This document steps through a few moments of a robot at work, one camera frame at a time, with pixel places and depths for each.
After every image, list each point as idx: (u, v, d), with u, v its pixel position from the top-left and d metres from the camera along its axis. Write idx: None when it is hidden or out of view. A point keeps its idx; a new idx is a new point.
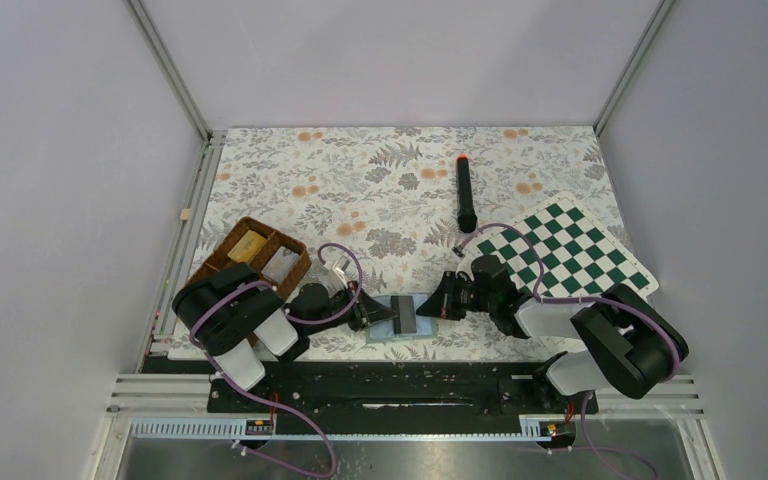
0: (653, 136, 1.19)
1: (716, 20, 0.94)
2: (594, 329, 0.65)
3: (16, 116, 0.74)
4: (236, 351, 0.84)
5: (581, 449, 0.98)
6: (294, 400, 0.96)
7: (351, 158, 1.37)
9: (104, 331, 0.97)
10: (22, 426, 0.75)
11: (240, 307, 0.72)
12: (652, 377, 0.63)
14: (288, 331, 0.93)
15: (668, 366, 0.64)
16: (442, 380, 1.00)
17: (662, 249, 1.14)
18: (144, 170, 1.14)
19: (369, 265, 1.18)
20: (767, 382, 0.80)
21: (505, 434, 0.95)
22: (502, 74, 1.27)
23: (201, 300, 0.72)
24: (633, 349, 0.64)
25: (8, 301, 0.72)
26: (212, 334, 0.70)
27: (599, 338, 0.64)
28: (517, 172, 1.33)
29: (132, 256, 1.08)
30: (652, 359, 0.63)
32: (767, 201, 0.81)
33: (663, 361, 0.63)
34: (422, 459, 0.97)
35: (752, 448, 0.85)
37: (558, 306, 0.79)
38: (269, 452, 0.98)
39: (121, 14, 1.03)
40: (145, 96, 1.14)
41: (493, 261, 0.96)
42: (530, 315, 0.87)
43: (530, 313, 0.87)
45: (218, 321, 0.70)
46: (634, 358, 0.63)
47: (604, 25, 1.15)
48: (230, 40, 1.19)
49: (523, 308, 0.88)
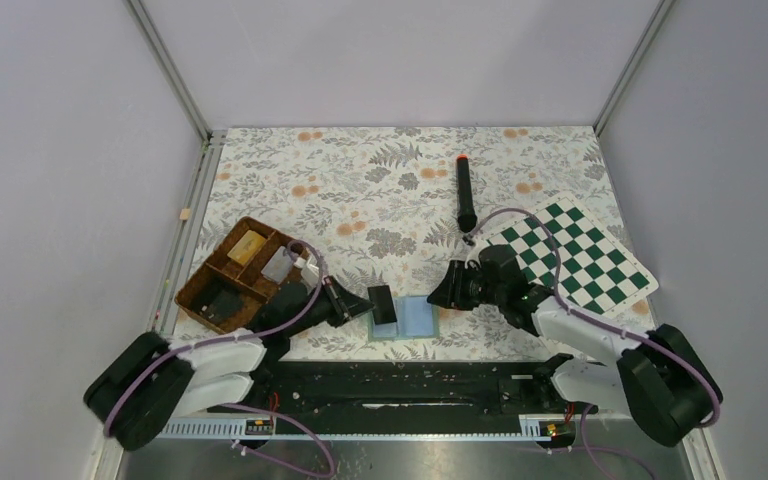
0: (653, 136, 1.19)
1: (716, 19, 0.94)
2: (638, 370, 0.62)
3: (15, 116, 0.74)
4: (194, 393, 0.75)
5: (579, 449, 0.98)
6: (294, 400, 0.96)
7: (351, 158, 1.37)
9: (103, 332, 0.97)
10: (21, 427, 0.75)
11: (156, 385, 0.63)
12: (687, 426, 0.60)
14: (246, 352, 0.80)
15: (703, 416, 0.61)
16: (442, 380, 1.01)
17: (662, 249, 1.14)
18: (144, 170, 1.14)
19: (369, 265, 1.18)
20: (766, 381, 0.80)
21: (505, 433, 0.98)
22: (502, 74, 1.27)
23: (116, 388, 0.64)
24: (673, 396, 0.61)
25: (8, 301, 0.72)
26: (127, 425, 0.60)
27: (643, 378, 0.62)
28: (517, 172, 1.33)
29: (132, 256, 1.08)
30: (689, 406, 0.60)
32: (767, 201, 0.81)
33: (700, 410, 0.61)
34: (422, 459, 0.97)
35: (752, 448, 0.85)
37: (591, 327, 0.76)
38: (269, 452, 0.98)
39: (121, 13, 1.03)
40: (144, 96, 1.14)
41: (502, 252, 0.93)
42: (549, 321, 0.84)
43: (549, 318, 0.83)
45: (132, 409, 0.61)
46: (673, 405, 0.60)
47: (604, 25, 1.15)
48: (230, 40, 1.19)
49: (541, 308, 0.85)
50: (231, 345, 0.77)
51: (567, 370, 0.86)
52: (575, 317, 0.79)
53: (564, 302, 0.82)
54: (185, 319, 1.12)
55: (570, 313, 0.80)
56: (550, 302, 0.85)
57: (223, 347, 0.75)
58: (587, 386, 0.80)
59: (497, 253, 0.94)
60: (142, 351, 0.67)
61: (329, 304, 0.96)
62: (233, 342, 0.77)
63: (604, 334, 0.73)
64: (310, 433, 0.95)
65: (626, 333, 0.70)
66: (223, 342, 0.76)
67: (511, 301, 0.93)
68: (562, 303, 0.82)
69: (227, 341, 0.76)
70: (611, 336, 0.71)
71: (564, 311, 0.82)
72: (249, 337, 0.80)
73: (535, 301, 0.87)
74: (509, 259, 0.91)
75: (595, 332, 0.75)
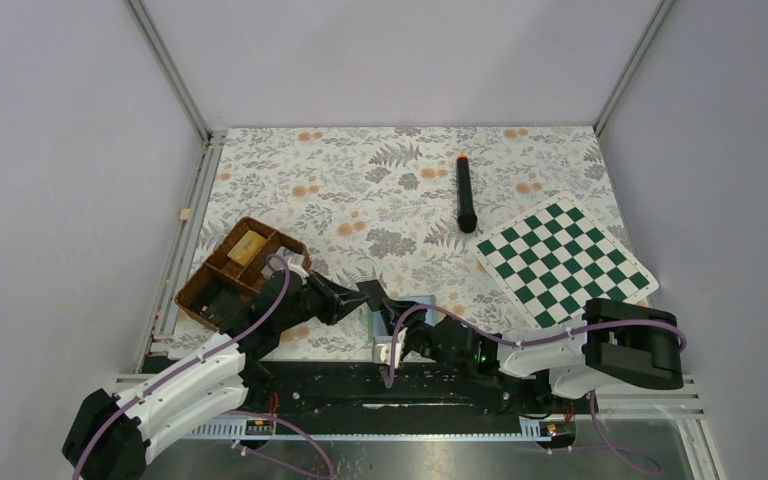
0: (653, 136, 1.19)
1: (716, 18, 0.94)
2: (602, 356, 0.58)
3: (16, 115, 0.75)
4: (177, 421, 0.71)
5: (591, 447, 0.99)
6: (294, 400, 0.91)
7: (351, 158, 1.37)
9: (104, 331, 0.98)
10: (19, 427, 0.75)
11: (112, 445, 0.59)
12: (676, 363, 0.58)
14: (219, 373, 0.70)
15: (669, 335, 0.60)
16: (442, 380, 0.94)
17: (662, 249, 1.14)
18: (144, 170, 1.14)
19: (368, 265, 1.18)
20: (764, 382, 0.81)
21: (505, 434, 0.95)
22: (502, 74, 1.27)
23: (77, 446, 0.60)
24: (641, 352, 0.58)
25: (9, 298, 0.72)
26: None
27: (612, 361, 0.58)
28: (517, 172, 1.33)
29: (132, 255, 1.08)
30: (662, 349, 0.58)
32: None
33: (670, 340, 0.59)
34: (422, 459, 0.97)
35: (753, 450, 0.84)
37: (546, 345, 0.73)
38: (269, 452, 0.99)
39: (121, 13, 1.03)
40: (145, 96, 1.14)
41: (458, 331, 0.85)
42: (519, 366, 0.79)
43: (513, 363, 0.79)
45: (97, 467, 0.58)
46: (649, 358, 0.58)
47: (604, 24, 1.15)
48: (230, 40, 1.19)
49: (504, 360, 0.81)
50: (198, 368, 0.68)
51: (558, 374, 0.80)
52: (530, 346, 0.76)
53: (511, 340, 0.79)
54: (185, 319, 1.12)
55: (526, 346, 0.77)
56: (505, 350, 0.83)
57: (186, 375, 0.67)
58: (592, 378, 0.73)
59: (452, 336, 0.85)
60: (92, 408, 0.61)
61: (320, 296, 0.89)
62: (201, 364, 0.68)
63: (559, 342, 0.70)
64: (303, 434, 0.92)
65: (572, 332, 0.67)
66: (187, 367, 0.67)
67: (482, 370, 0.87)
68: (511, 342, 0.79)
69: (193, 364, 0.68)
70: (565, 343, 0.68)
71: (519, 348, 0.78)
72: (221, 349, 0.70)
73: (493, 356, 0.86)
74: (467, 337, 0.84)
75: (552, 346, 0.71)
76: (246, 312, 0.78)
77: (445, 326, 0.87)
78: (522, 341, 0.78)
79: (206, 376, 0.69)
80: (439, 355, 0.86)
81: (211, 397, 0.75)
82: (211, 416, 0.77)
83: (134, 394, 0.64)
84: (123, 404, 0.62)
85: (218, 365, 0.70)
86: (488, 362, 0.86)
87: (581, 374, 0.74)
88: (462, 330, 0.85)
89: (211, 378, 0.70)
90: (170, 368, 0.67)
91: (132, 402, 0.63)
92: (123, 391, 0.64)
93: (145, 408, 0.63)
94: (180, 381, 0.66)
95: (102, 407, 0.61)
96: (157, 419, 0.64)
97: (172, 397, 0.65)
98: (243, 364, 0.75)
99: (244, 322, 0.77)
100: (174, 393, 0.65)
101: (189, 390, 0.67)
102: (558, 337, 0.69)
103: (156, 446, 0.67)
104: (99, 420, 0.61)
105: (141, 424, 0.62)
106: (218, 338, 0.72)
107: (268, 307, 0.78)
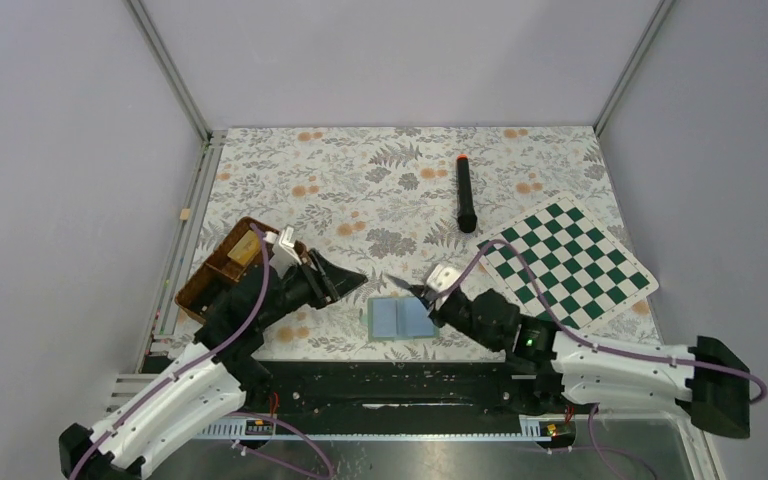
0: (653, 136, 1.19)
1: (715, 19, 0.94)
2: (720, 402, 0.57)
3: (17, 116, 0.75)
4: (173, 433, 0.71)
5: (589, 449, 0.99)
6: (294, 400, 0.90)
7: (351, 158, 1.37)
9: (104, 333, 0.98)
10: (18, 428, 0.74)
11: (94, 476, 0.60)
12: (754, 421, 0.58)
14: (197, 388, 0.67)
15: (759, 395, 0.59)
16: (443, 381, 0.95)
17: (661, 249, 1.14)
18: (144, 170, 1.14)
19: (369, 265, 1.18)
20: (763, 382, 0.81)
21: (505, 434, 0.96)
22: (502, 74, 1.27)
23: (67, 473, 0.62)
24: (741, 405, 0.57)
25: (9, 297, 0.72)
26: None
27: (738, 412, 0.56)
28: (517, 172, 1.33)
29: (132, 256, 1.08)
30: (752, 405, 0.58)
32: None
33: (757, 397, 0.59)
34: (422, 459, 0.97)
35: (752, 449, 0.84)
37: (631, 361, 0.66)
38: (269, 452, 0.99)
39: (121, 14, 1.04)
40: (145, 96, 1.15)
41: (503, 306, 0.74)
42: (573, 367, 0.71)
43: (573, 363, 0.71)
45: None
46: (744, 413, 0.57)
47: (603, 24, 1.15)
48: (230, 40, 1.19)
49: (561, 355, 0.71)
50: (170, 387, 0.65)
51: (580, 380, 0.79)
52: (606, 353, 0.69)
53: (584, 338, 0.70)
54: (185, 319, 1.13)
55: (600, 351, 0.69)
56: (566, 340, 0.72)
57: (158, 399, 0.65)
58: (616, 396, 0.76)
59: (494, 307, 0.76)
60: (69, 443, 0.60)
61: (308, 287, 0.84)
62: (175, 382, 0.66)
63: (652, 366, 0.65)
64: (301, 434, 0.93)
65: (676, 358, 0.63)
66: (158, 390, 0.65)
67: (519, 352, 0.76)
68: (583, 340, 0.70)
69: (165, 384, 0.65)
70: (662, 366, 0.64)
71: (591, 349, 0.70)
72: (194, 366, 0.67)
73: (543, 345, 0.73)
74: (510, 313, 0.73)
75: (641, 366, 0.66)
76: (225, 311, 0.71)
77: (485, 299, 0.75)
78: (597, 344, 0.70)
79: (180, 395, 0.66)
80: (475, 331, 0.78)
81: (206, 405, 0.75)
82: (212, 421, 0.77)
83: (105, 428, 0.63)
84: (95, 439, 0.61)
85: (193, 381, 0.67)
86: (535, 348, 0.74)
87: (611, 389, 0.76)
88: (506, 303, 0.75)
89: (189, 395, 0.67)
90: (142, 394, 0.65)
91: (104, 438, 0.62)
92: (97, 424, 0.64)
93: (118, 441, 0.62)
94: (152, 406, 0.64)
95: (77, 441, 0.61)
96: (133, 448, 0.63)
97: (145, 423, 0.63)
98: (227, 367, 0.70)
99: (224, 322, 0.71)
100: (147, 421, 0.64)
101: (165, 412, 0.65)
102: (655, 357, 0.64)
103: (151, 462, 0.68)
104: (79, 452, 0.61)
105: (116, 458, 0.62)
106: (192, 350, 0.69)
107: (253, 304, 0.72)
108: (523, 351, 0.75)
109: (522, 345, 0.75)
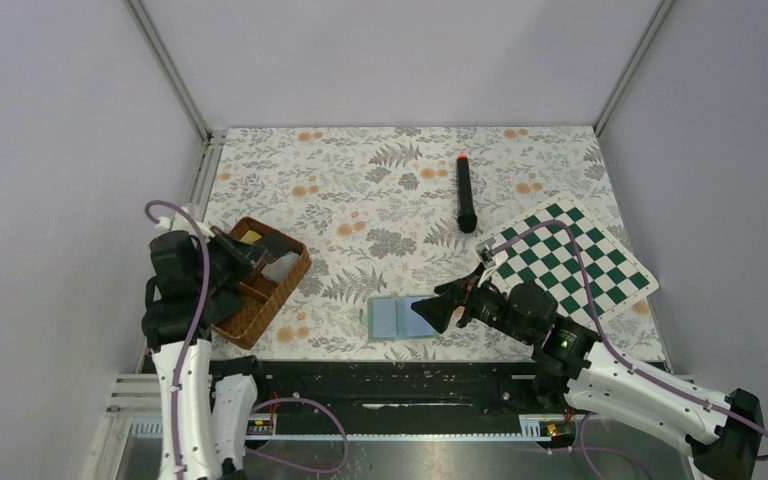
0: (653, 135, 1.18)
1: (716, 17, 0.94)
2: (743, 454, 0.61)
3: (16, 114, 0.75)
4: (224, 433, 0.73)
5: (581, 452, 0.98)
6: (295, 399, 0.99)
7: (351, 158, 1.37)
9: (103, 332, 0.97)
10: (16, 428, 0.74)
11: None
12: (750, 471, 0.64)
14: (200, 371, 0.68)
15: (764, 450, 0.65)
16: (442, 380, 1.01)
17: (661, 248, 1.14)
18: (144, 169, 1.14)
19: (368, 265, 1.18)
20: (764, 382, 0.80)
21: (505, 434, 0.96)
22: (503, 73, 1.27)
23: None
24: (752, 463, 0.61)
25: (8, 295, 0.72)
26: None
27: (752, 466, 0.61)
28: (517, 172, 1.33)
29: (131, 256, 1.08)
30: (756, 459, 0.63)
32: None
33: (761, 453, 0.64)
34: (422, 459, 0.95)
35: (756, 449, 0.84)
37: (667, 393, 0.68)
38: (269, 452, 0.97)
39: (121, 13, 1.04)
40: (144, 95, 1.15)
41: (543, 298, 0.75)
42: (604, 380, 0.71)
43: (605, 378, 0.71)
45: None
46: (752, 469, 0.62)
47: (603, 24, 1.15)
48: (229, 40, 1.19)
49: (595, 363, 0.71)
50: (184, 390, 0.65)
51: (585, 389, 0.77)
52: (642, 378, 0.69)
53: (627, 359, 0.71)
54: None
55: (635, 373, 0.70)
56: (602, 352, 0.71)
57: (185, 412, 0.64)
58: (616, 409, 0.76)
59: (533, 300, 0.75)
60: None
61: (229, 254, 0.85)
62: (183, 389, 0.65)
63: (685, 403, 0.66)
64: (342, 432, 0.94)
65: (712, 404, 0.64)
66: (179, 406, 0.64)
67: (549, 351, 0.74)
68: (622, 359, 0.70)
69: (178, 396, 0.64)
70: (699, 408, 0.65)
71: (627, 369, 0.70)
72: (183, 363, 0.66)
73: (576, 348, 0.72)
74: (549, 306, 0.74)
75: (673, 400, 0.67)
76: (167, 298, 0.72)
77: (525, 288, 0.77)
78: (636, 367, 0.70)
79: (198, 390, 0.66)
80: (509, 322, 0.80)
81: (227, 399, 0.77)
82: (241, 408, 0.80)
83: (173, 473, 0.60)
84: None
85: (195, 371, 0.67)
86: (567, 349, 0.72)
87: (621, 405, 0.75)
88: (547, 298, 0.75)
89: (203, 386, 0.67)
90: (169, 427, 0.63)
91: (181, 475, 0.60)
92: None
93: (194, 466, 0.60)
94: (189, 419, 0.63)
95: None
96: (210, 454, 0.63)
97: (198, 434, 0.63)
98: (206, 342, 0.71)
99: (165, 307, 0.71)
100: (197, 433, 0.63)
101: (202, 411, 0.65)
102: (691, 398, 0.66)
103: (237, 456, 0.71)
104: None
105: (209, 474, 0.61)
106: (166, 356, 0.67)
107: (199, 268, 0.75)
108: (549, 348, 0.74)
109: (555, 344, 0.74)
